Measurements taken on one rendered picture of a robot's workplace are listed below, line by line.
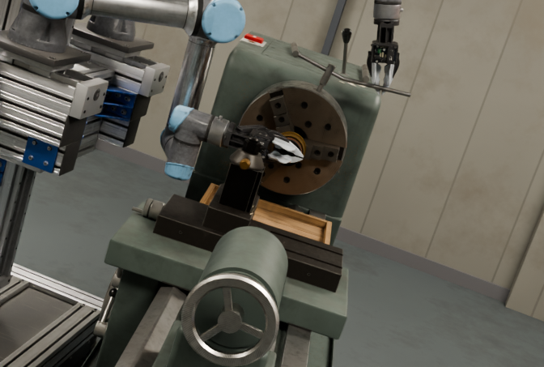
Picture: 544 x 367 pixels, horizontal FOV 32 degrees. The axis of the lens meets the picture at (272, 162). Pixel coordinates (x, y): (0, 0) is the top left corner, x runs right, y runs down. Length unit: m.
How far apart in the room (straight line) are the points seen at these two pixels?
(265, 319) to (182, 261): 0.62
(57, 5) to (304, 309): 0.94
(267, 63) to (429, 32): 2.60
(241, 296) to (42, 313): 1.84
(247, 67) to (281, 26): 2.66
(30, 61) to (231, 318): 1.25
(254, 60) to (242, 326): 1.49
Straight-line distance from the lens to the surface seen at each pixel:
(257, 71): 2.80
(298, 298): 2.01
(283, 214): 2.66
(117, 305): 2.11
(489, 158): 5.40
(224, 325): 1.43
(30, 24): 2.50
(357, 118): 2.80
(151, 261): 2.02
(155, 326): 1.84
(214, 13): 2.38
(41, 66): 2.49
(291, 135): 2.54
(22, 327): 3.14
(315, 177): 2.68
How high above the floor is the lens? 1.67
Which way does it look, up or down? 14 degrees down
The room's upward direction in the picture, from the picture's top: 18 degrees clockwise
